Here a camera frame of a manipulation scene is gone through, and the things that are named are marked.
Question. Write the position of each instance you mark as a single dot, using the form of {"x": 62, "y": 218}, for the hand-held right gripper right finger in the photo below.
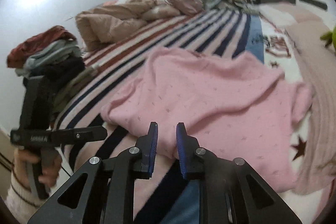
{"x": 181, "y": 150}

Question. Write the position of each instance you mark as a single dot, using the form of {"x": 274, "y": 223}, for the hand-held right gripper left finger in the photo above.
{"x": 152, "y": 145}

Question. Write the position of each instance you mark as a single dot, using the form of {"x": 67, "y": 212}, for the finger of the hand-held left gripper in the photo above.
{"x": 84, "y": 134}

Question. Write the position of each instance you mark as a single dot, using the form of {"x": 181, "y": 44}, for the pink dotted garment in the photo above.
{"x": 210, "y": 108}

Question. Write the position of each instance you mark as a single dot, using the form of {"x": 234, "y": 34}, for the person's left forearm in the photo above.
{"x": 18, "y": 197}

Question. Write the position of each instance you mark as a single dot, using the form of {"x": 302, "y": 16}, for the person's left hand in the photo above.
{"x": 52, "y": 171}

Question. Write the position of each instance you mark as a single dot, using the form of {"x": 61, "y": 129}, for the olive garment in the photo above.
{"x": 71, "y": 92}

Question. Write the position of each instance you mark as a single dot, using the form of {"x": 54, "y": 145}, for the black garment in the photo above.
{"x": 65, "y": 66}

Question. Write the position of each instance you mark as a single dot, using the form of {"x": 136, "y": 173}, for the grey garment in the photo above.
{"x": 52, "y": 52}

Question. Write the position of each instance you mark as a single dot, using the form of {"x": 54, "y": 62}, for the red garment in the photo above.
{"x": 34, "y": 43}

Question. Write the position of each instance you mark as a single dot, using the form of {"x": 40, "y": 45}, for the beige duvet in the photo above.
{"x": 105, "y": 22}

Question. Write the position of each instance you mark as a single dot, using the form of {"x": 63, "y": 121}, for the pink shiny cloth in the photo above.
{"x": 183, "y": 3}

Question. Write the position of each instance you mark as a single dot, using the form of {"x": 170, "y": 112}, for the large pink pillow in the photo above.
{"x": 320, "y": 82}

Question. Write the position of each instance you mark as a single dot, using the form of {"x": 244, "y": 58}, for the small pink pillow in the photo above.
{"x": 283, "y": 14}

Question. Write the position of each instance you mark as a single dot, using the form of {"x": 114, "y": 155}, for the green avocado plush toy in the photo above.
{"x": 329, "y": 37}

